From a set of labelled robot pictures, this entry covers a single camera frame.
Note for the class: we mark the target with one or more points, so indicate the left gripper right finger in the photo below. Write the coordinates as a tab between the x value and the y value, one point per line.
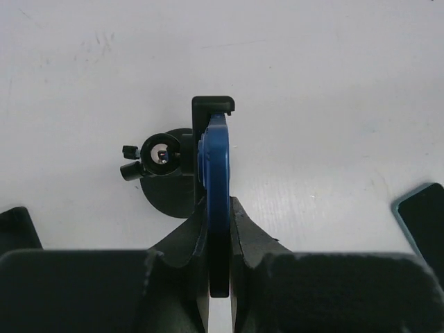
277	290

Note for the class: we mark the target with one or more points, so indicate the blue-edged black phone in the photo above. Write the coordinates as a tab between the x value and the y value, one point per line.
214	173

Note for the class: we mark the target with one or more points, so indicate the teal-edged black phone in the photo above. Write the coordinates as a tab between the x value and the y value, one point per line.
419	214

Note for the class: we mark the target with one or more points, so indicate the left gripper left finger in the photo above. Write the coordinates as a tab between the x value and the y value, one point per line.
161	289

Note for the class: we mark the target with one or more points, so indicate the black clamp phone stand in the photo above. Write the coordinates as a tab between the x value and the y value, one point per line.
166	164

